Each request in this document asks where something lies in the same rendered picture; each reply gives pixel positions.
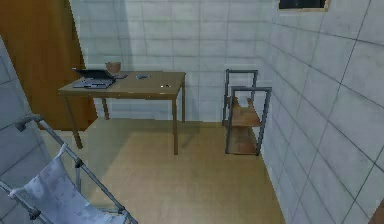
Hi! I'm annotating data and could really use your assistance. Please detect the brown statue on shelf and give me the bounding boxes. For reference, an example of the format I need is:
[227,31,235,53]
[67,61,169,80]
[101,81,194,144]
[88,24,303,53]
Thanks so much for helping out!
[230,95,244,116]

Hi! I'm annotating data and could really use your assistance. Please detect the grey metal wooden shelf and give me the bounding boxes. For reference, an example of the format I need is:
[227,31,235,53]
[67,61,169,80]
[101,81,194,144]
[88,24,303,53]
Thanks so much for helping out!
[221,68,273,157]

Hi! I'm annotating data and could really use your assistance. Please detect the brown wooden table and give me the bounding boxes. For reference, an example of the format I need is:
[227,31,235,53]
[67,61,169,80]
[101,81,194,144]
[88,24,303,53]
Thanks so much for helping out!
[57,70,187,156]

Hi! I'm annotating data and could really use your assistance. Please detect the brown clay pot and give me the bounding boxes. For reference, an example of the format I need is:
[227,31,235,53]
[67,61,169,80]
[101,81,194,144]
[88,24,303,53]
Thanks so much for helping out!
[105,61,122,76]

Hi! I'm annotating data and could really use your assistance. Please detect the grey open laptop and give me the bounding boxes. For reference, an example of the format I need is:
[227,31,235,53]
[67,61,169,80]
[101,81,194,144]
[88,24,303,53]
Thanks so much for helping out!
[71,67,117,90]

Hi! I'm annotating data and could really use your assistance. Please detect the brown wooden room door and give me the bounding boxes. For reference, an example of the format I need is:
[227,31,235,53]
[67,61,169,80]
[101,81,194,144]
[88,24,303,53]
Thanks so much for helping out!
[0,0,99,132]

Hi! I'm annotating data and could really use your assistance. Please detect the grey frame cloth laundry rack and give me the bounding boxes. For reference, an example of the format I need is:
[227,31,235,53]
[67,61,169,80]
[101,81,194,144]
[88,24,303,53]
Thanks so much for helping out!
[0,113,139,224]

